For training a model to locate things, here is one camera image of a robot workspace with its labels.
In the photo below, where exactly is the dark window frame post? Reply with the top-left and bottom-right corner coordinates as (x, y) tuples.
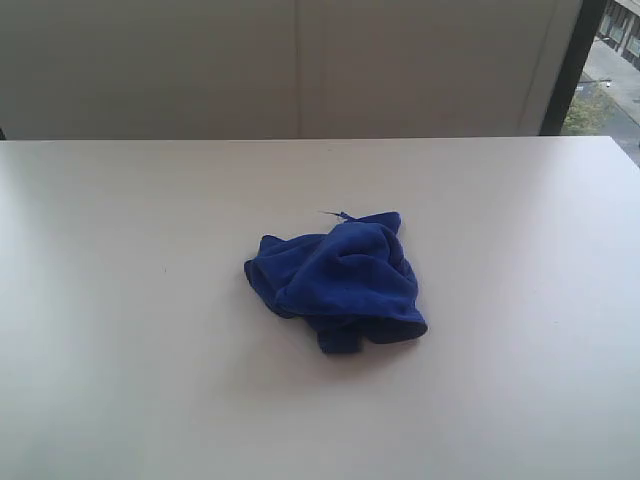
(539, 0), (606, 136)

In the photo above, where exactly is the blue terry towel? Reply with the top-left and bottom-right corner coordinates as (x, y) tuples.
(244, 212), (428, 355)

